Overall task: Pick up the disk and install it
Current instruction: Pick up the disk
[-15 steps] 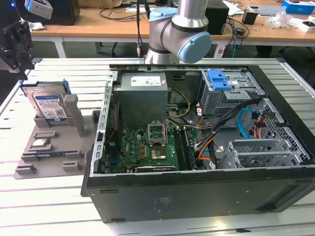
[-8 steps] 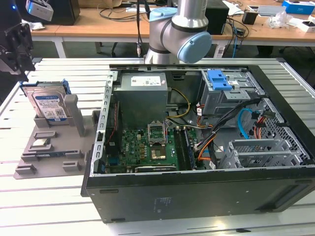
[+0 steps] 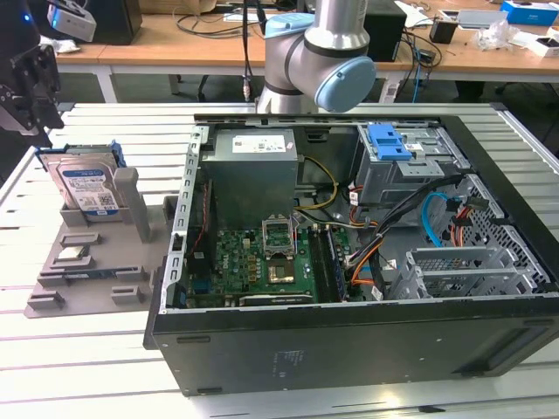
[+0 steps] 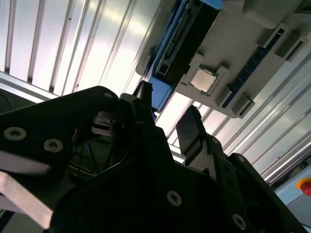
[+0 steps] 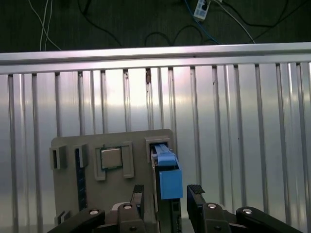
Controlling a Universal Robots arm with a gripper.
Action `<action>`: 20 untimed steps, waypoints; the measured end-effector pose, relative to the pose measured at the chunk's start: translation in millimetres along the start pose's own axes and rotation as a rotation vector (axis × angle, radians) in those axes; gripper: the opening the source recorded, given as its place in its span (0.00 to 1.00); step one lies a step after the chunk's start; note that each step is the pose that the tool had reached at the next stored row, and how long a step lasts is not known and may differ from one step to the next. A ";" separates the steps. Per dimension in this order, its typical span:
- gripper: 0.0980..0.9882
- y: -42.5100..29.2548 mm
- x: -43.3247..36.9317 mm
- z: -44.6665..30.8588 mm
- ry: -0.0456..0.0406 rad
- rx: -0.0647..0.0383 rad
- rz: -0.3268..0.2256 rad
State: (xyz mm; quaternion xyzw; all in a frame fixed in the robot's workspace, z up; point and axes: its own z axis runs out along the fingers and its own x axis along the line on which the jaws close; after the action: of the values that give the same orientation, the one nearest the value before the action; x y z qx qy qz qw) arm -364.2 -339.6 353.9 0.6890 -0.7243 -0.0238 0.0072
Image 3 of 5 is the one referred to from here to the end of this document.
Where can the white box black inlay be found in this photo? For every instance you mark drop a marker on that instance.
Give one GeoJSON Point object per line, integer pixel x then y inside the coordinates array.
{"type": "Point", "coordinates": [543, 46]}

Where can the crumpled white paper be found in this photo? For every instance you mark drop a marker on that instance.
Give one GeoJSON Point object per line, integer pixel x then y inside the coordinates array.
{"type": "Point", "coordinates": [65, 46]}

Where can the hard disk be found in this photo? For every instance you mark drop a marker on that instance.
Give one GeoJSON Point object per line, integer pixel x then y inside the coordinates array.
{"type": "Point", "coordinates": [83, 183]}

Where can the grey parts rack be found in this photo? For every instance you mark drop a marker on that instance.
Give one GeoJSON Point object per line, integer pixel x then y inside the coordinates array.
{"type": "Point", "coordinates": [105, 257]}

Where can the flat grey box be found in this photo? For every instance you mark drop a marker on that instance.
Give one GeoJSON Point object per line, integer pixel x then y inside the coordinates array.
{"type": "Point", "coordinates": [480, 18]}

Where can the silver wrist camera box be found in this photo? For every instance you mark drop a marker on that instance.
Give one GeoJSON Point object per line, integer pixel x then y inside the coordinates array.
{"type": "Point", "coordinates": [74, 24]}

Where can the RAM stick blue label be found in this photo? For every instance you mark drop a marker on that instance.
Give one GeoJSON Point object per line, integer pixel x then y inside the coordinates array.
{"type": "Point", "coordinates": [94, 274]}

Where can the CPU socket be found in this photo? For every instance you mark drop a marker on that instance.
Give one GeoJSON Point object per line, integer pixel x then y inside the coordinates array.
{"type": "Point", "coordinates": [281, 272]}

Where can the black graphics card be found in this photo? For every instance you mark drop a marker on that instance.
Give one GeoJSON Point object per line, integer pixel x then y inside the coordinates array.
{"type": "Point", "coordinates": [275, 299]}

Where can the small black container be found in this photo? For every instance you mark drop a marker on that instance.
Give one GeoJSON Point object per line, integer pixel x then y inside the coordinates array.
{"type": "Point", "coordinates": [443, 31]}

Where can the white paper sheets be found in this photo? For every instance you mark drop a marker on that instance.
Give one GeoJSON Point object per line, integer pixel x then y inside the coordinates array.
{"type": "Point", "coordinates": [412, 15]}

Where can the installed RAM stick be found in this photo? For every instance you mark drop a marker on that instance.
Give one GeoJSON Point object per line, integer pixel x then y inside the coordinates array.
{"type": "Point", "coordinates": [337, 266]}

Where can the large black box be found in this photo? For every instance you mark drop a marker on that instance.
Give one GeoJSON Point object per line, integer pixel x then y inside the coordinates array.
{"type": "Point", "coordinates": [118, 22]}

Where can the blue cardboard box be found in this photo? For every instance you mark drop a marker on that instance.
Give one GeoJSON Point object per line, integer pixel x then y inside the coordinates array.
{"type": "Point", "coordinates": [530, 13]}

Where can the silver CPU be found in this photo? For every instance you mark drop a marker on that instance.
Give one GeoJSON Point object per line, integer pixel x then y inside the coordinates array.
{"type": "Point", "coordinates": [73, 253]}

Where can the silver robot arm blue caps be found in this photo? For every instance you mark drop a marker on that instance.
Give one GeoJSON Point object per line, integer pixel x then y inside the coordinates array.
{"type": "Point", "coordinates": [297, 65]}

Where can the black RAM slot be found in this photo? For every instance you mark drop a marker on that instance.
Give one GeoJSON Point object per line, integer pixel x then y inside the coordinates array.
{"type": "Point", "coordinates": [321, 262]}

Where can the blue plastic drive latch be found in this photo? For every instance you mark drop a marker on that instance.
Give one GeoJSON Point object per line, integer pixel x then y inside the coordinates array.
{"type": "Point", "coordinates": [386, 144]}

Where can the grey power supply unit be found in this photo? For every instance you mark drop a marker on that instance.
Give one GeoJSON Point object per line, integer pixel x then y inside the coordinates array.
{"type": "Point", "coordinates": [249, 174]}

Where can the black open PC case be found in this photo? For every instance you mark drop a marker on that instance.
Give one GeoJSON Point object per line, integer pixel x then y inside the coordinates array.
{"type": "Point", "coordinates": [305, 349]}

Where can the metal drive cage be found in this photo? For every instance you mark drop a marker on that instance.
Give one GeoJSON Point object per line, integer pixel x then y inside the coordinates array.
{"type": "Point", "coordinates": [384, 183]}

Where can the green motherboard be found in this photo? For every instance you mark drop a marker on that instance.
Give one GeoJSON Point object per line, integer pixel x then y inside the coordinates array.
{"type": "Point", "coordinates": [236, 262]}

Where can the crumpled clear plastic bag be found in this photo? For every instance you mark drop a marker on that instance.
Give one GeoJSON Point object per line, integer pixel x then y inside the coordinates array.
{"type": "Point", "coordinates": [493, 35]}

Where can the wooden desk white frame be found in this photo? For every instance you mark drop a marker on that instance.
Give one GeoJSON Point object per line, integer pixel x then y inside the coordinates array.
{"type": "Point", "coordinates": [174, 48]}
{"type": "Point", "coordinates": [87, 54]}

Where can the white power strip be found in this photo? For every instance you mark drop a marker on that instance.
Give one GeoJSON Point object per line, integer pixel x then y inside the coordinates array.
{"type": "Point", "coordinates": [390, 91]}

